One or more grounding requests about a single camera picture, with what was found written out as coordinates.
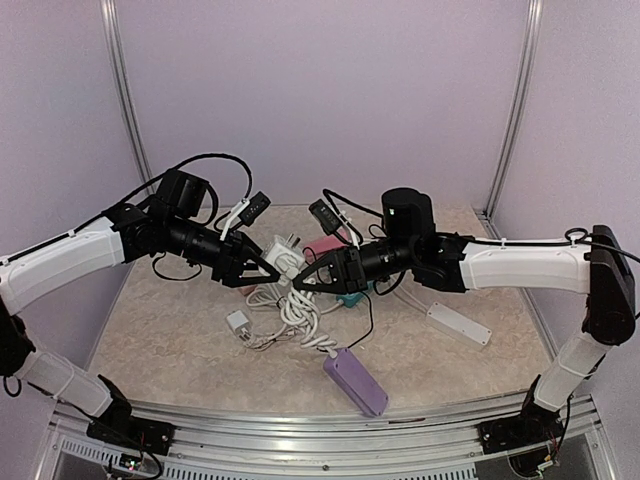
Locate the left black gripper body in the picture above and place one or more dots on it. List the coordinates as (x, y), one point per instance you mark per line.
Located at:
(181, 230)

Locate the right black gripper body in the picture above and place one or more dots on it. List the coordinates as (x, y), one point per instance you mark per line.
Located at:
(404, 252)

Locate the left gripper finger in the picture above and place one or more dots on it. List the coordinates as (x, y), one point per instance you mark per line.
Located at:
(241, 272)
(248, 252)

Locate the pink plug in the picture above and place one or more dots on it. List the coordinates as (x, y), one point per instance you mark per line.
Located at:
(246, 290)

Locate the pink power strip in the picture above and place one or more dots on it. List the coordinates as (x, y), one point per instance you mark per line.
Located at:
(320, 246)

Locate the white usb charger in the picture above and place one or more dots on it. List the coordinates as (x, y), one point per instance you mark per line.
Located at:
(239, 324)

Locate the white multi socket adapter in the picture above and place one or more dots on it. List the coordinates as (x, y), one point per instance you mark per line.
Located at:
(286, 256)

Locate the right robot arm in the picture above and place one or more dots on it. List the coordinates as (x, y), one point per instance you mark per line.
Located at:
(588, 262)

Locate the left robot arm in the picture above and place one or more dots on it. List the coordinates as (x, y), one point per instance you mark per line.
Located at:
(119, 235)

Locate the teal socket cube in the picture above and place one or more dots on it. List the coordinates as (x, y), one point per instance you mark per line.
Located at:
(351, 300)

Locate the white power strip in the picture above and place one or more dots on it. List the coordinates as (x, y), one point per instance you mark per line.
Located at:
(458, 326)

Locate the purple power strip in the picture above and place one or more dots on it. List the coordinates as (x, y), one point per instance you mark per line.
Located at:
(346, 370)

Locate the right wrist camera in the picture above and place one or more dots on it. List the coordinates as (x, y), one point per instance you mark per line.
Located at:
(335, 223)

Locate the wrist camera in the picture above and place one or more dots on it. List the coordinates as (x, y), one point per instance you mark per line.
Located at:
(244, 213)
(335, 223)

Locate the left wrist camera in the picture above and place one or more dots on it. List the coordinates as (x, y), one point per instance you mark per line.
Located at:
(244, 213)

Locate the front aluminium rail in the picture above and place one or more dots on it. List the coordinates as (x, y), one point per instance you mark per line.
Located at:
(404, 444)

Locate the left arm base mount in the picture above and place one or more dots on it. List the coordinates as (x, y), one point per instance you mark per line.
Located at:
(149, 436)

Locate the left aluminium frame post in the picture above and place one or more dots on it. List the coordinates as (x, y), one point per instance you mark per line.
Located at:
(115, 48)

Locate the aluminium frame post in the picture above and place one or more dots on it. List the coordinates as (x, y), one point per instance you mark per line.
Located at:
(517, 108)
(115, 48)

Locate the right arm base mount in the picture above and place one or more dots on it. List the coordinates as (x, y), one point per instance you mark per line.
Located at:
(513, 432)

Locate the right aluminium frame post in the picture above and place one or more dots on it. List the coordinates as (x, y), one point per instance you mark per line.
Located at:
(517, 108)

